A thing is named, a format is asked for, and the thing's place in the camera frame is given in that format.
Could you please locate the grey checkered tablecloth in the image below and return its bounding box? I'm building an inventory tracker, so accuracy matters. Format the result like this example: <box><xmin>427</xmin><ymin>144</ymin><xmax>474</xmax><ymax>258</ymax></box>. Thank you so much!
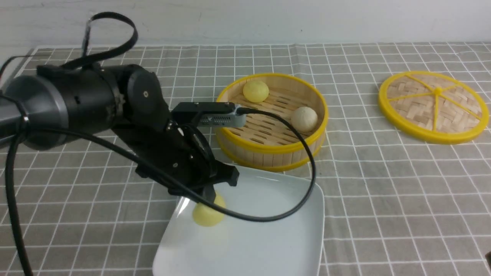
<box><xmin>15</xmin><ymin>42</ymin><xmax>490</xmax><ymax>276</ymax></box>

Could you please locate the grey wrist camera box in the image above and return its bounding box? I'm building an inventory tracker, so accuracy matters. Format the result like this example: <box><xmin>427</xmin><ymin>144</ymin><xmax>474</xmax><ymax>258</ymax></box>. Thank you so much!
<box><xmin>171</xmin><ymin>102</ymin><xmax>247</xmax><ymax>128</ymax></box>

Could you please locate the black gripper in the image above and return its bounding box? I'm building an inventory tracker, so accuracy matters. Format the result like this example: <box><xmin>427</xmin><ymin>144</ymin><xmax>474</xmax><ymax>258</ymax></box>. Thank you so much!
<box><xmin>112</xmin><ymin>115</ymin><xmax>240</xmax><ymax>205</ymax></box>

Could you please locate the bamboo steamer basket yellow rim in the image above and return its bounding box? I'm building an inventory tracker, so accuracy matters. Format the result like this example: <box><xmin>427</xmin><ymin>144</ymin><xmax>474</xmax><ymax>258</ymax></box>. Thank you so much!
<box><xmin>216</xmin><ymin>73</ymin><xmax>328</xmax><ymax>172</ymax></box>

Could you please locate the woven bamboo steamer lid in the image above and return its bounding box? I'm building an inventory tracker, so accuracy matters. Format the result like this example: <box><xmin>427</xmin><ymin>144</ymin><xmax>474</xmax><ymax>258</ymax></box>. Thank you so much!
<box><xmin>378</xmin><ymin>71</ymin><xmax>490</xmax><ymax>145</ymax></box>

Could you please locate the white steamed bun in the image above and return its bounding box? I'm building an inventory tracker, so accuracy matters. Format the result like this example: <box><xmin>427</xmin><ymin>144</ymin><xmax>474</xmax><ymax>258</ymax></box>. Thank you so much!
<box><xmin>290</xmin><ymin>107</ymin><xmax>318</xmax><ymax>133</ymax></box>

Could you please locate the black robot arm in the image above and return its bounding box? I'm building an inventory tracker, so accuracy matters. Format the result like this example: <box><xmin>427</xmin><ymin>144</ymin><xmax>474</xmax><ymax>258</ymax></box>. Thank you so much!
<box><xmin>1</xmin><ymin>65</ymin><xmax>245</xmax><ymax>200</ymax></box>

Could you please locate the black camera cable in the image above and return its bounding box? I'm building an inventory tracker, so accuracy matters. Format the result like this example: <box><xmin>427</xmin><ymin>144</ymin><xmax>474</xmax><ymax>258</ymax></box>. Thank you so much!
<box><xmin>0</xmin><ymin>11</ymin><xmax>317</xmax><ymax>276</ymax></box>

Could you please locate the yellow steamed bun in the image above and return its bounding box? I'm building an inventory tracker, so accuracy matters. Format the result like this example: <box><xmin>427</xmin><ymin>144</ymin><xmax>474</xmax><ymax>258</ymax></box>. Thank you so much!
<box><xmin>242</xmin><ymin>80</ymin><xmax>270</xmax><ymax>103</ymax></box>
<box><xmin>192</xmin><ymin>203</ymin><xmax>224</xmax><ymax>227</ymax></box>

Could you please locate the white square plate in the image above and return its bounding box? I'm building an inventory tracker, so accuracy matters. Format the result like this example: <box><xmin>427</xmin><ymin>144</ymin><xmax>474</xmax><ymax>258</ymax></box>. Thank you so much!
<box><xmin>152</xmin><ymin>166</ymin><xmax>325</xmax><ymax>276</ymax></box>

